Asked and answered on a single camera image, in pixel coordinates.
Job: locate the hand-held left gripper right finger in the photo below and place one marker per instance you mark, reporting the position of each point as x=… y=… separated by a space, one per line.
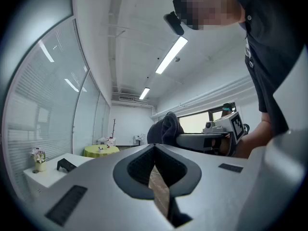
x=216 y=189

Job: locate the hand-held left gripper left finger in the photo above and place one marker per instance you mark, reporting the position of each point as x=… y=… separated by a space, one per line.
x=101 y=196

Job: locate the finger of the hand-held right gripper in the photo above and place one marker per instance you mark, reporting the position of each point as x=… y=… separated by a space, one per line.
x=192 y=141

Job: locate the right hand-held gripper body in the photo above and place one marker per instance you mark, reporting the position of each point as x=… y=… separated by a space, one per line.
x=226 y=125

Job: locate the dark blue cloth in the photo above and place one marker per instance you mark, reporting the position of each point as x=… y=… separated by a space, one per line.
x=166 y=129

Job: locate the black box device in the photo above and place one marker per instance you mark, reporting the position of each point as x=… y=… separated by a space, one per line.
x=66 y=165

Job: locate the person's right forearm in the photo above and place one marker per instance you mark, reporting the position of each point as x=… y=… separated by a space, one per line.
x=255 y=136

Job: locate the yellow-green round table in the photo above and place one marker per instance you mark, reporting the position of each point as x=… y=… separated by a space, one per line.
x=101 y=154

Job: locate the person's right hand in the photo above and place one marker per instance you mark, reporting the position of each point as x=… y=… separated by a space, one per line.
x=224 y=146

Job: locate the small white box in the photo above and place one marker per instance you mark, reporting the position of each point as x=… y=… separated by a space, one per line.
x=101 y=149

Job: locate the white side table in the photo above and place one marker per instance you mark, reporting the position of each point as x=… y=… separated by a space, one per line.
x=53 y=174

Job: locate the white low cabinet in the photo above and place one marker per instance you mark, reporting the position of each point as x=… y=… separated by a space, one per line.
x=106 y=141

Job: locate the long ceiling light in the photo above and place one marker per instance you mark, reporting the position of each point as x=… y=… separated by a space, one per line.
x=144 y=93
x=171 y=55

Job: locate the thin black coat stand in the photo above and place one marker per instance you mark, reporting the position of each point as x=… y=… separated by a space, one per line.
x=113 y=129

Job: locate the pink flowers in pot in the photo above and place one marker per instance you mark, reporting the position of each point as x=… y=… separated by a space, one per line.
x=39 y=156

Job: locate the ceiling air vent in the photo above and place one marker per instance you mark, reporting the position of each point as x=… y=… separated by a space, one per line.
x=126 y=98

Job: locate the white venetian blinds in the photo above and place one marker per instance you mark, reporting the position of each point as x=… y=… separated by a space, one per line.
x=36 y=119

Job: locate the person's black shirt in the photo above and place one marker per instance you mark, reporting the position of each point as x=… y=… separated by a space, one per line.
x=272 y=32

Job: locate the person's head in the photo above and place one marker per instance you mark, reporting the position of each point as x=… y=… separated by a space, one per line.
x=207 y=6

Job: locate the white wall pipe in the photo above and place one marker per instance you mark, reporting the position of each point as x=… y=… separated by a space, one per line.
x=204 y=97

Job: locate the black head-worn camera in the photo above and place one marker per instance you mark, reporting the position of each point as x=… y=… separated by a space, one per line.
x=174 y=23

